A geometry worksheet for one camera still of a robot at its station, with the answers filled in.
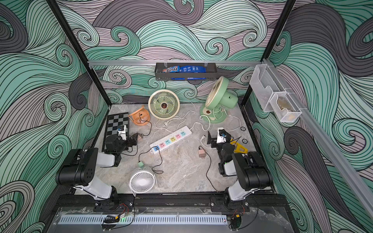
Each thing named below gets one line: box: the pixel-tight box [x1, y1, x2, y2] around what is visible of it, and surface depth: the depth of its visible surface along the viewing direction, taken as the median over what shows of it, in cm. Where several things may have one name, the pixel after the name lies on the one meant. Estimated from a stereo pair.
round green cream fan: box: [148, 89, 181, 120], surface depth 105 cm
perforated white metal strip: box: [58, 216, 228, 224], surface depth 71 cm
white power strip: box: [149, 125, 192, 155], surface depth 97 cm
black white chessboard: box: [104, 112, 130, 141], surface depth 106 cm
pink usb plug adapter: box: [198, 149, 206, 159], surface depth 92 cm
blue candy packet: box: [162, 65, 207, 73], surface depth 94 cm
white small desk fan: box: [129, 166, 158, 197], surface depth 74 cm
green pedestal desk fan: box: [200, 76, 239, 124], surface depth 95 cm
